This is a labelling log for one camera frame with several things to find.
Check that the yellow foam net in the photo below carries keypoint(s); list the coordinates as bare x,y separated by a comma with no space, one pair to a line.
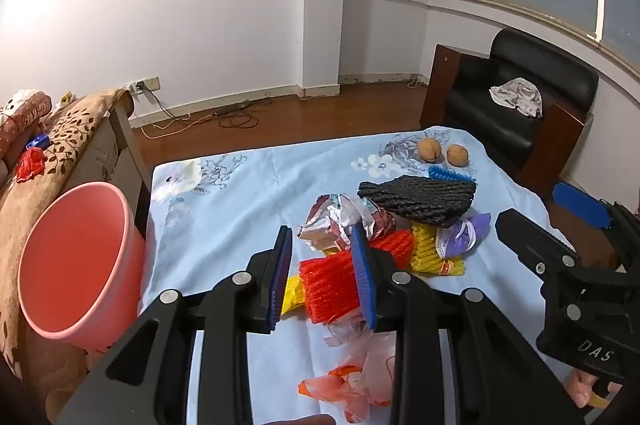
425,250

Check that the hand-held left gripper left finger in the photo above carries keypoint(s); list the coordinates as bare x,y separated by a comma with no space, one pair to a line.
282,275

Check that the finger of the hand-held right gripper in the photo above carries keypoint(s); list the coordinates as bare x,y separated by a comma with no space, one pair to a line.
580,205
525,237

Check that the blue foam net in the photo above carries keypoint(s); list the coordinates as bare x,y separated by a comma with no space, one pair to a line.
450,175

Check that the clear plastic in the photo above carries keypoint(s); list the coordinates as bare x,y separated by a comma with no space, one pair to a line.
345,330

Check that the pink plastic bag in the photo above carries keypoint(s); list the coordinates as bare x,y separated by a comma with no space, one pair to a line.
372,360

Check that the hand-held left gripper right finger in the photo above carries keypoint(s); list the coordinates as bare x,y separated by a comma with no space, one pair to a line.
362,275

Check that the small yellow toy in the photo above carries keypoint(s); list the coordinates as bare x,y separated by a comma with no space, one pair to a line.
67,97

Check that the yellow printed packet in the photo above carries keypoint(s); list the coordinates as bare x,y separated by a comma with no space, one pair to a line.
452,267

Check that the wooden bed frame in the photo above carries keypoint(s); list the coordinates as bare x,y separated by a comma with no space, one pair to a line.
127,150

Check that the brown patterned sofa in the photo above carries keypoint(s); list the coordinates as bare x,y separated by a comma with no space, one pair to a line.
75,140

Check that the blue snack packet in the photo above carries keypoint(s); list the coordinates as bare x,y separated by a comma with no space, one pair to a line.
37,141

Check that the light blue floral tablecloth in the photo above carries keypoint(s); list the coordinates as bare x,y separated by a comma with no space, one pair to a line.
225,215

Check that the purple plastic wrapper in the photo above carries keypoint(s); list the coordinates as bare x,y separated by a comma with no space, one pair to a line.
470,230

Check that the brown walnut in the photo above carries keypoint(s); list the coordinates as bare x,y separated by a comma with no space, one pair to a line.
457,155
430,150

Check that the polka dot quilt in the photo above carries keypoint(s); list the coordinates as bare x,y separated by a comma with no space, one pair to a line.
25,110

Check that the black foam net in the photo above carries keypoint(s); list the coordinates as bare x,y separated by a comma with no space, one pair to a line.
420,200

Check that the wall power socket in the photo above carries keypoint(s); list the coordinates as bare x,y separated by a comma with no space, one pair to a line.
145,84

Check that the black leather armchair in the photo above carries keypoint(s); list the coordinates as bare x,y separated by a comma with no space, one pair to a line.
475,120

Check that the silver foil wrapper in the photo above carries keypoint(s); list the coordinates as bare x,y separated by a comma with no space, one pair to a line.
330,220

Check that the white patterned cloth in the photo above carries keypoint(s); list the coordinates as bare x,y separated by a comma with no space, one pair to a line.
517,97

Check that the pink plastic bucket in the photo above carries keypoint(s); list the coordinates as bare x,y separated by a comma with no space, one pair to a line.
75,255

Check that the person's right hand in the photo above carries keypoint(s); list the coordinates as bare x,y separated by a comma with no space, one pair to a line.
580,387

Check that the red foam net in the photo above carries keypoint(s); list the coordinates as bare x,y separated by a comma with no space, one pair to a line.
330,285

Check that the red snack packet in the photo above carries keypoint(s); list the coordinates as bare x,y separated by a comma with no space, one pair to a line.
31,165

